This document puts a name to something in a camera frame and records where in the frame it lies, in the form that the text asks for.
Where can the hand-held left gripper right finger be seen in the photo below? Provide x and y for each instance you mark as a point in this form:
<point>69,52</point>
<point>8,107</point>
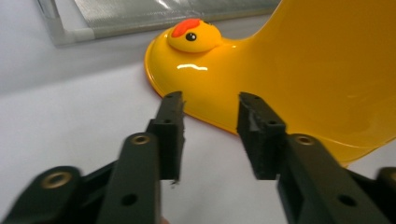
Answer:
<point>264,146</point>

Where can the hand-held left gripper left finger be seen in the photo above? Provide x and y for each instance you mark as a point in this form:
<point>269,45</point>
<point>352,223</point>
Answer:
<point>166,140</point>

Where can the yellow duck plastic scoop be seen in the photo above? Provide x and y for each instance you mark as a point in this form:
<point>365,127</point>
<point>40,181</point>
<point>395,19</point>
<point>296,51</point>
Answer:
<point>236,84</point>

